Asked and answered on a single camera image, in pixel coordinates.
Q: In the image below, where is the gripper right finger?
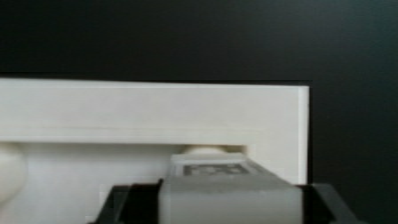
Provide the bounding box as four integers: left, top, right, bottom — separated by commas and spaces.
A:
298, 183, 369, 224

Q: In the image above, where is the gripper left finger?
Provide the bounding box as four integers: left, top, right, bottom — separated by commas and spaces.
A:
88, 180, 163, 224

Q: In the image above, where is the white leg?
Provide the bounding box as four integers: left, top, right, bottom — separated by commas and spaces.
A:
158, 146, 303, 224

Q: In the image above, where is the white square tabletop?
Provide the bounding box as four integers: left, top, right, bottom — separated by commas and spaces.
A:
0, 78, 309, 224

